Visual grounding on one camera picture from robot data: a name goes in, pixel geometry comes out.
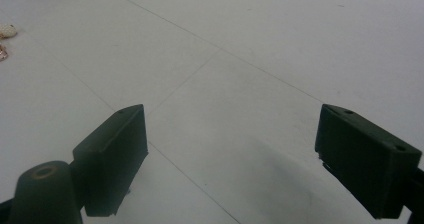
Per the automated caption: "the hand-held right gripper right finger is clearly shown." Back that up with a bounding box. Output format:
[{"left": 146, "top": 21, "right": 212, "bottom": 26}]
[{"left": 314, "top": 103, "right": 424, "bottom": 220}]

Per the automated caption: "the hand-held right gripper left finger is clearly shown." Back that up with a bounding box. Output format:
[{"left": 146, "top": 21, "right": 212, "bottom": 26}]
[{"left": 71, "top": 103, "right": 150, "bottom": 218}]

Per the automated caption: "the gold jewelry piece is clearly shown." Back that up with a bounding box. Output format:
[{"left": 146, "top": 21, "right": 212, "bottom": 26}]
[{"left": 0, "top": 23, "right": 19, "bottom": 63}]

